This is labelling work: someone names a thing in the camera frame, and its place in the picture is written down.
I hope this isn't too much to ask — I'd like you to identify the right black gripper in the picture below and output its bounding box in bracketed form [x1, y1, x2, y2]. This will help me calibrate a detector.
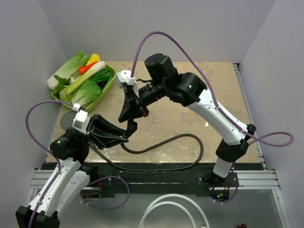
[119, 79, 168, 123]

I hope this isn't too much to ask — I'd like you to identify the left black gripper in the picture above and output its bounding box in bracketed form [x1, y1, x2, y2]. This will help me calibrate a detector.
[66, 113, 130, 149]

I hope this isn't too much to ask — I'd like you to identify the black shower hose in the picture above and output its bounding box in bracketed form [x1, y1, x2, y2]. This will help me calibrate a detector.
[87, 133, 205, 171]

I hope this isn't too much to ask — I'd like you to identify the black angle valve fitting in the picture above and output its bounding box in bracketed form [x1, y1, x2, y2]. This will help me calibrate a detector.
[124, 119, 137, 139]

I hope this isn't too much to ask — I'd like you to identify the grey shower head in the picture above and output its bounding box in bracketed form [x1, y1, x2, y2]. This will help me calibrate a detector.
[60, 111, 76, 130]

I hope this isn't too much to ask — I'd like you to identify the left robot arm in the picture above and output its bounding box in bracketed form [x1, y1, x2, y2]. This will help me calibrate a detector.
[16, 113, 128, 228]

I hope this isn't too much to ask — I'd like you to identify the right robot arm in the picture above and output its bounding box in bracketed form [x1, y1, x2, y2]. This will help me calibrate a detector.
[115, 53, 256, 187]

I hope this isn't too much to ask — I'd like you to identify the green plastic tray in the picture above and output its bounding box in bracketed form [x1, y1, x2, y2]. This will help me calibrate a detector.
[51, 65, 116, 112]

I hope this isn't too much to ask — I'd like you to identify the green lettuce toy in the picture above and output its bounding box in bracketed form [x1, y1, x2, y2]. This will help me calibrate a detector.
[59, 80, 102, 106]

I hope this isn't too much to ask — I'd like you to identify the dark green vegetable toy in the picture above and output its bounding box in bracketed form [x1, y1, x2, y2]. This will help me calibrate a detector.
[88, 69, 112, 83]

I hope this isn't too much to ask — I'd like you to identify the white leek toy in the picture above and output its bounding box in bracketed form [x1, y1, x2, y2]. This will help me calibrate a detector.
[63, 61, 106, 95]

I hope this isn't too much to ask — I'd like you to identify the orange carrot toy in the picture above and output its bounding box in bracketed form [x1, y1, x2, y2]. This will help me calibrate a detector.
[78, 62, 97, 75]

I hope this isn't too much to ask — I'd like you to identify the yellow pepper toy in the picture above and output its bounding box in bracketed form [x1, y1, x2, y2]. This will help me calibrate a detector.
[86, 53, 100, 66]

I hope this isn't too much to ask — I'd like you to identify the napa cabbage toy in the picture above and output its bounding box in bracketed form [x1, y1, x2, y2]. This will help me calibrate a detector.
[47, 51, 89, 90]

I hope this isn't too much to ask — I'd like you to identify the red small object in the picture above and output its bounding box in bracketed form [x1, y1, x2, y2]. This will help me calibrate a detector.
[237, 223, 247, 228]

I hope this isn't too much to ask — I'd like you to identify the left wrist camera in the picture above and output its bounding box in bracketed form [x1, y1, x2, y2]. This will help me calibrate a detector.
[72, 103, 90, 134]

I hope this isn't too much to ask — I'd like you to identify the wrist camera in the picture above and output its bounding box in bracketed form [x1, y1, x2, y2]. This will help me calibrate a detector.
[115, 70, 139, 97]
[72, 103, 90, 134]

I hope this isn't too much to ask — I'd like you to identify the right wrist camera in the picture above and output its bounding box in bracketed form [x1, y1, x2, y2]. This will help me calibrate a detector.
[115, 70, 139, 97]

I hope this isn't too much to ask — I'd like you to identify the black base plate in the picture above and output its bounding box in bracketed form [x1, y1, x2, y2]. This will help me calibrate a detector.
[42, 162, 264, 198]

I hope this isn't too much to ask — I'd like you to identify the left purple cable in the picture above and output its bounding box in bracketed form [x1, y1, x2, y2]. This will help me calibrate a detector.
[25, 100, 131, 228]

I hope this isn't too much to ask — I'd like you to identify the white hose loop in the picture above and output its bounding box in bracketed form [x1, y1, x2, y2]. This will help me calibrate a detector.
[138, 194, 210, 228]

